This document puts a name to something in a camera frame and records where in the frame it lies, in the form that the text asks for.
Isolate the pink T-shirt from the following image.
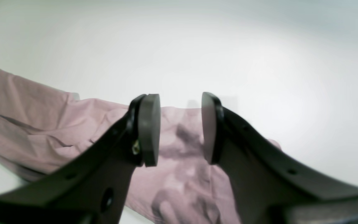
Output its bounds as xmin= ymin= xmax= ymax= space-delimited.
xmin=0 ymin=59 xmax=282 ymax=224

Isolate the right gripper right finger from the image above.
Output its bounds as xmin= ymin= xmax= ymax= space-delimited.
xmin=201 ymin=92 xmax=358 ymax=224

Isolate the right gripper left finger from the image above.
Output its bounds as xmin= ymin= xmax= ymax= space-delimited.
xmin=0 ymin=94 xmax=161 ymax=224

